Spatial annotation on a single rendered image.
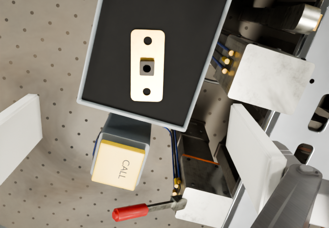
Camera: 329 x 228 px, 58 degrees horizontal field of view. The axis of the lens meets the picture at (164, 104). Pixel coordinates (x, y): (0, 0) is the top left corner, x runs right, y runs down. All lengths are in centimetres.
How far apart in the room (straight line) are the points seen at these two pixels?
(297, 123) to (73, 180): 68
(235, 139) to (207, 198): 39
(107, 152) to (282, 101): 25
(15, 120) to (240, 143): 12
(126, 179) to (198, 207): 20
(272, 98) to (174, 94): 15
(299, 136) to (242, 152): 46
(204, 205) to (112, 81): 31
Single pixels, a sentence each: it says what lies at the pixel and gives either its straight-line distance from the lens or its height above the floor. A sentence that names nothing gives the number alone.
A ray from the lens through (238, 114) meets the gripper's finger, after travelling 17.
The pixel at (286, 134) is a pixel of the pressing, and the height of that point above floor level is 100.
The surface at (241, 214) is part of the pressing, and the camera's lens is 67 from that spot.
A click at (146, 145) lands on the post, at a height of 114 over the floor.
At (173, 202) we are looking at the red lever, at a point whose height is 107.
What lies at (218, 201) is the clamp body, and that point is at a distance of 57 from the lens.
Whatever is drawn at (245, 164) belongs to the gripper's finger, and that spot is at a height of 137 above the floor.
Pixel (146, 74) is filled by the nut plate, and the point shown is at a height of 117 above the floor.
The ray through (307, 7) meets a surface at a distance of 45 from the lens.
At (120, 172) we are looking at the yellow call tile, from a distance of 41.
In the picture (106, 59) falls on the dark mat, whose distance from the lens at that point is 36.
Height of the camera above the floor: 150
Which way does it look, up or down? 71 degrees down
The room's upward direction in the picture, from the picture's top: 178 degrees clockwise
